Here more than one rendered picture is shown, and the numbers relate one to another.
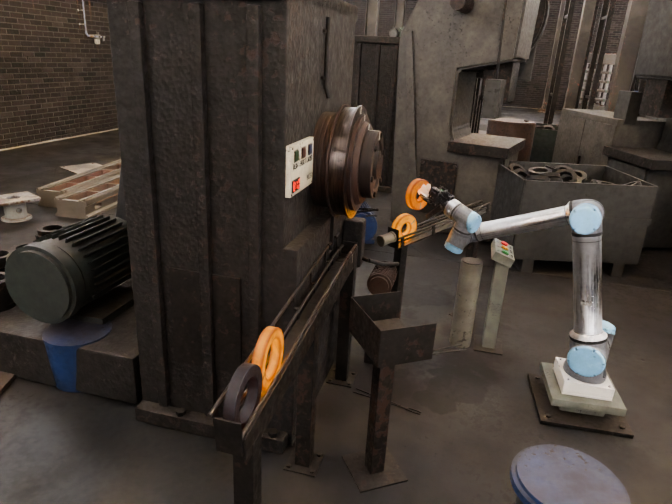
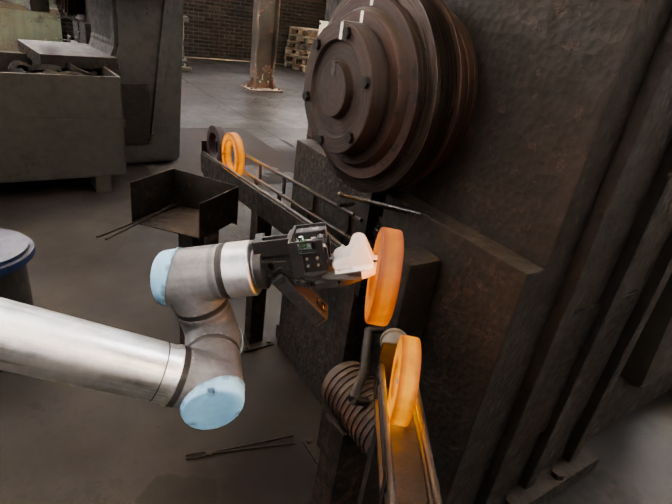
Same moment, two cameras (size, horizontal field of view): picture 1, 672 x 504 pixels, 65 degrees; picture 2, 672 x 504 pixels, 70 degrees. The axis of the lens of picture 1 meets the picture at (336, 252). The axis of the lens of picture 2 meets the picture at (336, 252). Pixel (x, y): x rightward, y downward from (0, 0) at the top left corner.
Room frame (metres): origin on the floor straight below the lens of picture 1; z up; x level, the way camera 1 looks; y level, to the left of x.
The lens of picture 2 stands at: (2.97, -0.96, 1.27)
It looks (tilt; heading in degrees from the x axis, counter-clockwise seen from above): 26 degrees down; 131
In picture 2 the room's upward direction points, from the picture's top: 8 degrees clockwise
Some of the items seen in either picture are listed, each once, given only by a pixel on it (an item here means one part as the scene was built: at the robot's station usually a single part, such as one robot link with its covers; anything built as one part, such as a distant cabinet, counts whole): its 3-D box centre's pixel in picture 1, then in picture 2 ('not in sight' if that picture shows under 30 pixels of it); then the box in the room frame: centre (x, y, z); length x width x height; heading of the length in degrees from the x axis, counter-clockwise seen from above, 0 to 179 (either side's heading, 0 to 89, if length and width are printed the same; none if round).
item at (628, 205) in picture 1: (560, 213); not in sight; (4.30, -1.87, 0.39); 1.03 x 0.83 x 0.77; 91
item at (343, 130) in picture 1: (350, 162); (375, 91); (2.23, -0.04, 1.11); 0.47 x 0.06 x 0.47; 166
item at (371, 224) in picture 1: (356, 219); not in sight; (4.51, -0.17, 0.17); 0.57 x 0.31 x 0.34; 6
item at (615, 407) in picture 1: (580, 387); not in sight; (2.18, -1.21, 0.10); 0.32 x 0.32 x 0.04; 80
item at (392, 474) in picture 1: (383, 396); (186, 281); (1.65, -0.20, 0.36); 0.26 x 0.20 x 0.72; 21
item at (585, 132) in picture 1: (596, 166); not in sight; (5.78, -2.79, 0.55); 1.10 x 0.53 x 1.10; 6
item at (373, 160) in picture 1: (372, 164); (341, 90); (2.20, -0.13, 1.11); 0.28 x 0.06 x 0.28; 166
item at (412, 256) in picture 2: (352, 241); (406, 298); (2.46, -0.08, 0.68); 0.11 x 0.08 x 0.24; 76
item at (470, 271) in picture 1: (465, 303); not in sight; (2.71, -0.75, 0.26); 0.12 x 0.12 x 0.52
